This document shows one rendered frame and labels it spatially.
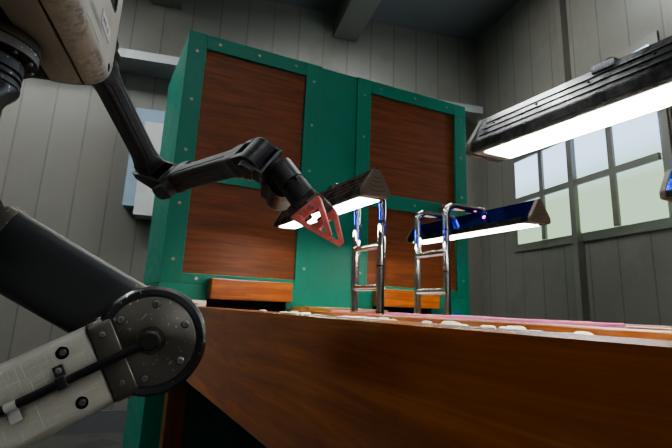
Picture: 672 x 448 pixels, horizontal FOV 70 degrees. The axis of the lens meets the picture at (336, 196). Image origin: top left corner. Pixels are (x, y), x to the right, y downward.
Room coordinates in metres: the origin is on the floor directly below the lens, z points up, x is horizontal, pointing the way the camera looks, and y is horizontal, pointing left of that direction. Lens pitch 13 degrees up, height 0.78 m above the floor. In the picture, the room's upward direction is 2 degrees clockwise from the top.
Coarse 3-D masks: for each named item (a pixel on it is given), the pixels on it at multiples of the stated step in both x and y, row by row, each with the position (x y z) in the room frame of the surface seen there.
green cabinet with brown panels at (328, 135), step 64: (192, 64) 1.66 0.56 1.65; (256, 64) 1.78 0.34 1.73; (192, 128) 1.67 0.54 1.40; (256, 128) 1.79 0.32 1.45; (320, 128) 1.91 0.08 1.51; (384, 128) 2.06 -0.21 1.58; (448, 128) 2.23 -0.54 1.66; (192, 192) 1.70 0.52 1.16; (256, 192) 1.80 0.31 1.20; (448, 192) 2.22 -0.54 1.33; (192, 256) 1.71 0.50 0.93; (256, 256) 1.81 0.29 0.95; (320, 256) 1.93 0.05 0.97
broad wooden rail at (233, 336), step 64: (256, 320) 0.82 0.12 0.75; (320, 320) 0.60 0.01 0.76; (384, 320) 0.59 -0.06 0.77; (192, 384) 1.22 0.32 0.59; (256, 384) 0.80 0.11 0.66; (320, 384) 0.59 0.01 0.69; (384, 384) 0.47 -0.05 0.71; (448, 384) 0.39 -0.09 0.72; (512, 384) 0.33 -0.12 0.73; (576, 384) 0.29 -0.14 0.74; (640, 384) 0.26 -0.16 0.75
